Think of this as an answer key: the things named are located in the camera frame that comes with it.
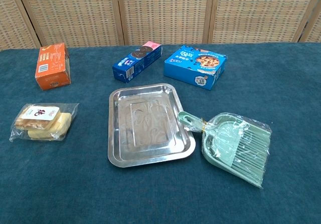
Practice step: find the rectangular metal tray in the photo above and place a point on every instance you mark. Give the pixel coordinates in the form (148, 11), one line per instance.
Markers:
(148, 126)

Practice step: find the clear bag of pastries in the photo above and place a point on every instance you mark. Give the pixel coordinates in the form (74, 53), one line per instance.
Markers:
(42, 123)

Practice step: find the long blue cookie box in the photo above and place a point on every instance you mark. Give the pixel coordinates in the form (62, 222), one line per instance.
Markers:
(136, 62)

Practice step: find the square blue cookie box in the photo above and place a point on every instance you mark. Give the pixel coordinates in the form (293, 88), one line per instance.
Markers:
(194, 67)

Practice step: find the teal tablecloth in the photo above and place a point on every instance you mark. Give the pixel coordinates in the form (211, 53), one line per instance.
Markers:
(160, 183)

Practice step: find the green dustpan and brush set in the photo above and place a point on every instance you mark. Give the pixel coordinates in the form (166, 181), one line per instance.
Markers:
(230, 143)

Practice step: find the woven folding screen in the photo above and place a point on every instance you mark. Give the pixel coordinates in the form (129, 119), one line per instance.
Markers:
(160, 13)

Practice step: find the orange cardboard box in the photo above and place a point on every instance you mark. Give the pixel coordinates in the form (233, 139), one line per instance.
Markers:
(52, 67)

